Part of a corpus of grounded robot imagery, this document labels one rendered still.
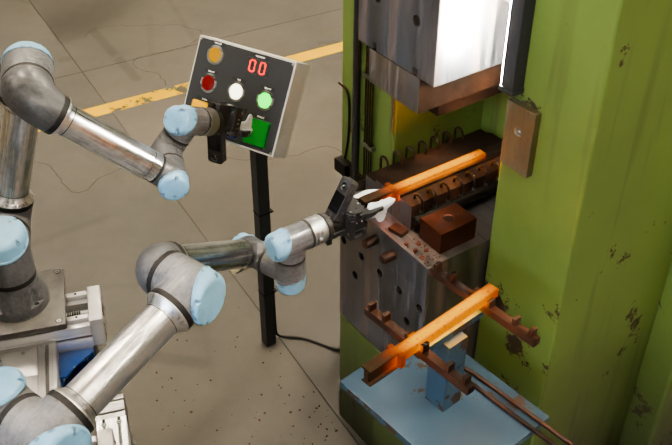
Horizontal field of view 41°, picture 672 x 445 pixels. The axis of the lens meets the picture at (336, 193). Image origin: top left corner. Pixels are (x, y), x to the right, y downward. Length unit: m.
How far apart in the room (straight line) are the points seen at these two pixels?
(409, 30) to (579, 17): 0.41
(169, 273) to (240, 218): 1.99
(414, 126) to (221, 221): 1.53
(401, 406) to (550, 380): 0.47
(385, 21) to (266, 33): 3.32
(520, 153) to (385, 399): 0.66
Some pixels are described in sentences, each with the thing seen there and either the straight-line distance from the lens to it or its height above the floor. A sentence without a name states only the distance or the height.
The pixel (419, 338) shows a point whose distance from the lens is 1.95.
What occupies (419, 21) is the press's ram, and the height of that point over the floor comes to 1.50.
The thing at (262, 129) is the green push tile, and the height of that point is 1.02.
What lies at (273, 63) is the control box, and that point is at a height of 1.18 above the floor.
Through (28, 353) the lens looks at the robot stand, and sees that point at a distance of 2.43.
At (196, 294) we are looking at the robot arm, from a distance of 1.91.
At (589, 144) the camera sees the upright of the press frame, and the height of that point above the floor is 1.35.
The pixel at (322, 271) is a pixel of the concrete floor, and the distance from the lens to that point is 3.64.
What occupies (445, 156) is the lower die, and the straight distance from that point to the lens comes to 2.54.
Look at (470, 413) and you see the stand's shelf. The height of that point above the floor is 0.74.
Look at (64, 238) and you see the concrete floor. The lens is 3.97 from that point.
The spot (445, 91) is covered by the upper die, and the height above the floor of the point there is 1.31.
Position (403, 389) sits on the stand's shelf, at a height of 0.74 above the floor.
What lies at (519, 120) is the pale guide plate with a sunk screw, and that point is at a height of 1.32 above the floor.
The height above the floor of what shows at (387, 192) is 1.01.
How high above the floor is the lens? 2.39
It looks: 36 degrees down
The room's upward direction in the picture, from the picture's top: straight up
